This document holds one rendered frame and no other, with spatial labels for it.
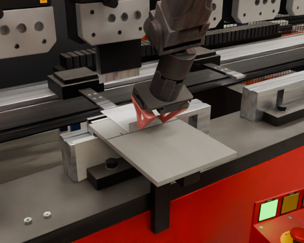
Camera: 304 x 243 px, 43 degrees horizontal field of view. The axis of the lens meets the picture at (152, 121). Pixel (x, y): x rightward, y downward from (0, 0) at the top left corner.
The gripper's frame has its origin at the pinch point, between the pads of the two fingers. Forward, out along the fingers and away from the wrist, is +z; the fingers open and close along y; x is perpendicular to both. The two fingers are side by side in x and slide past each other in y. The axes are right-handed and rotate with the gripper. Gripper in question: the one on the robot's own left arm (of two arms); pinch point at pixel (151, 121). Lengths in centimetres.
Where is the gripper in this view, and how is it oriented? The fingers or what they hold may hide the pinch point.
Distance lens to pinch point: 79.5
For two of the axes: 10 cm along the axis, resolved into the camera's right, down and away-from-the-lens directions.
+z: -2.5, 6.4, 7.3
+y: -8.4, 2.3, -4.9
